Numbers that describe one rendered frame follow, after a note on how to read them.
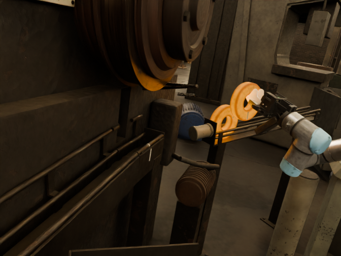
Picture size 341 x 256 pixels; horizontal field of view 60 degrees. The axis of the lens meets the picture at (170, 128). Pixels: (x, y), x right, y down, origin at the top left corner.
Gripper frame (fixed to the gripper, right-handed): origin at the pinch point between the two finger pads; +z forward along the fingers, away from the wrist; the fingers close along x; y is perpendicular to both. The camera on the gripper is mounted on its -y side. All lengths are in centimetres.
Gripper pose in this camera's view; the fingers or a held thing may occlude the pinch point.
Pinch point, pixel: (247, 96)
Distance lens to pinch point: 123.4
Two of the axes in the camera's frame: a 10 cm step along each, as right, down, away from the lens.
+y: 2.9, -8.2, -4.9
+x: -8.1, 0.6, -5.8
